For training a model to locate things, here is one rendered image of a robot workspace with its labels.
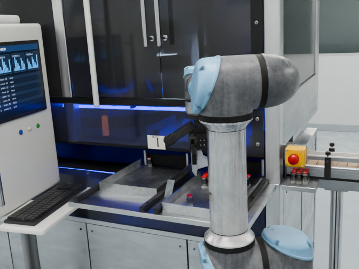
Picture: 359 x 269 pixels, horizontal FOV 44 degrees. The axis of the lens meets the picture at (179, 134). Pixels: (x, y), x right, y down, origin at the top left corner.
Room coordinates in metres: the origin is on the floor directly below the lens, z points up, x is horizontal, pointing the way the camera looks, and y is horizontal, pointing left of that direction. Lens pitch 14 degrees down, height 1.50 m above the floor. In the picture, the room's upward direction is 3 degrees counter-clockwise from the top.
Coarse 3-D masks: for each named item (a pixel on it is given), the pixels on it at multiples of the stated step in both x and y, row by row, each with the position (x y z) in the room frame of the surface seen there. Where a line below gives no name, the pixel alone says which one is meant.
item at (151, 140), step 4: (148, 136) 1.87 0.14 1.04; (152, 136) 1.86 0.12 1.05; (156, 136) 1.85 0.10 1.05; (160, 136) 1.84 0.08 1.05; (164, 136) 1.83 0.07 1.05; (148, 140) 1.87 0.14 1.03; (152, 140) 1.86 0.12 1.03; (156, 140) 1.85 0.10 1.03; (160, 140) 1.84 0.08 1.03; (148, 144) 1.87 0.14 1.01; (152, 144) 1.86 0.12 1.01; (156, 144) 1.85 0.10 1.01; (160, 144) 1.84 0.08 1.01; (164, 144) 1.83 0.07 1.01; (152, 148) 1.86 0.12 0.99; (156, 148) 1.85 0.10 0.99; (160, 148) 1.84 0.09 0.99; (164, 148) 1.83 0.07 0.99
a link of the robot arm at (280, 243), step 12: (264, 228) 0.96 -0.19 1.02; (276, 228) 0.97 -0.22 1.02; (288, 228) 0.97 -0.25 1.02; (264, 240) 0.92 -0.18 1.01; (276, 240) 0.91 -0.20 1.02; (288, 240) 0.91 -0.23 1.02; (300, 240) 0.91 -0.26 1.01; (264, 252) 0.90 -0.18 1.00; (276, 252) 0.90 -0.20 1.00; (288, 252) 0.88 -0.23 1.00; (300, 252) 0.89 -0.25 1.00; (312, 252) 0.91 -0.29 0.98; (264, 264) 0.88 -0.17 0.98; (276, 264) 0.88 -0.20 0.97; (288, 264) 0.88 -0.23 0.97; (300, 264) 0.89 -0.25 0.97; (312, 264) 0.91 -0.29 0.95
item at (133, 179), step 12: (132, 168) 1.90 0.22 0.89; (144, 168) 1.92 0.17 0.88; (156, 168) 1.91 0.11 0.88; (168, 168) 1.90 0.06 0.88; (108, 180) 1.73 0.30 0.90; (120, 180) 1.77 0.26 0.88; (132, 180) 1.76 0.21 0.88; (144, 180) 1.75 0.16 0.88; (156, 180) 1.75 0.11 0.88; (120, 192) 1.63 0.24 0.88; (132, 192) 1.61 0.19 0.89; (144, 192) 1.58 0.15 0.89; (156, 192) 1.56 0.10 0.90
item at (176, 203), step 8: (200, 176) 1.73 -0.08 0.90; (184, 184) 1.59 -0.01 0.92; (192, 184) 1.65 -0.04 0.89; (200, 184) 1.67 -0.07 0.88; (256, 184) 1.55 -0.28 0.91; (176, 192) 1.52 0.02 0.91; (184, 192) 1.58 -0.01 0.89; (192, 192) 1.59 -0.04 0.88; (200, 192) 1.58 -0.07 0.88; (208, 192) 1.58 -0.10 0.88; (248, 192) 1.56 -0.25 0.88; (168, 200) 1.46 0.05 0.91; (176, 200) 1.52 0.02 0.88; (184, 200) 1.51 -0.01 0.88; (200, 200) 1.50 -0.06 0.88; (208, 200) 1.50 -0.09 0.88; (168, 208) 1.41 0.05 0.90; (176, 208) 1.40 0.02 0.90; (184, 208) 1.39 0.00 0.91; (192, 208) 1.37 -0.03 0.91; (200, 208) 1.36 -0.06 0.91; (208, 208) 1.35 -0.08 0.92; (200, 216) 1.36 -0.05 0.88; (208, 216) 1.35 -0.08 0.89
